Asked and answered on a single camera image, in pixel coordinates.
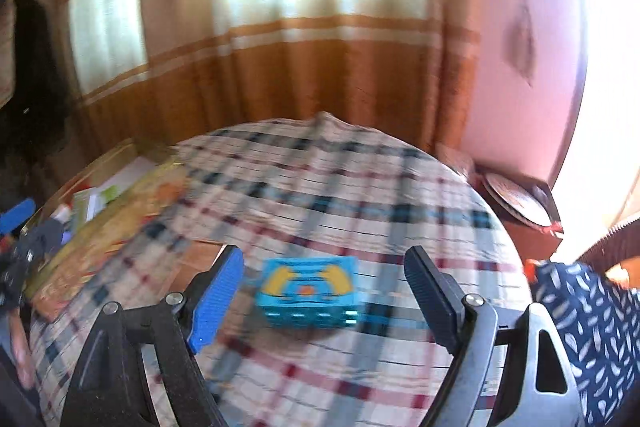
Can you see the orange and cream curtain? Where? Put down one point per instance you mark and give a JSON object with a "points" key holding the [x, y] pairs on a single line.
{"points": [[300, 72]]}

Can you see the gold metal tin tray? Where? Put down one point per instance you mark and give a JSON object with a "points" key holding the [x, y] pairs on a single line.
{"points": [[100, 252]]}

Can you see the hanging tassel ornament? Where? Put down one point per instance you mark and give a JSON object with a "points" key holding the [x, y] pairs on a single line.
{"points": [[520, 42]]}

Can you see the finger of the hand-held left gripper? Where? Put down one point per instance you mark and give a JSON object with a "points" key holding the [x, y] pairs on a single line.
{"points": [[45, 234], [17, 214]]}

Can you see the round woven tray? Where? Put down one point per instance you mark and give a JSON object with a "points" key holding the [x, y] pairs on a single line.
{"points": [[520, 202]]}

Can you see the brown wooden stool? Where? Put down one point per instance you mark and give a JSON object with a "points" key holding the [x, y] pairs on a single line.
{"points": [[530, 247]]}

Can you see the dark hanging jacket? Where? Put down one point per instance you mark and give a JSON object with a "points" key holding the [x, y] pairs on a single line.
{"points": [[35, 72]]}

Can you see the teal building block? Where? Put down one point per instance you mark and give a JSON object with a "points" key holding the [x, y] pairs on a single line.
{"points": [[305, 287]]}

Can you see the person's left forearm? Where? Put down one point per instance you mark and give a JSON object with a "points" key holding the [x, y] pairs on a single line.
{"points": [[22, 347]]}

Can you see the copper rectangular box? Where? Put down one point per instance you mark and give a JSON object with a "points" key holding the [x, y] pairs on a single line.
{"points": [[195, 262]]}

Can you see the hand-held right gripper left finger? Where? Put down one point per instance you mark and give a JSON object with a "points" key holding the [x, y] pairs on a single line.
{"points": [[217, 302]]}

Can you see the white box with green label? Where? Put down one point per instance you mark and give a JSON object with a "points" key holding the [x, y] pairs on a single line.
{"points": [[95, 202]]}

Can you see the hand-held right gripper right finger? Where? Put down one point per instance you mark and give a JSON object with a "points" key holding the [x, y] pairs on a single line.
{"points": [[435, 302]]}

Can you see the blue leaf-print cloth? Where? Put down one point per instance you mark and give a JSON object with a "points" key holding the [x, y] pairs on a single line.
{"points": [[590, 332]]}

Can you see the plaid tablecloth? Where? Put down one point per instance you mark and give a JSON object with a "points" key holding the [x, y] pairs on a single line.
{"points": [[325, 187]]}

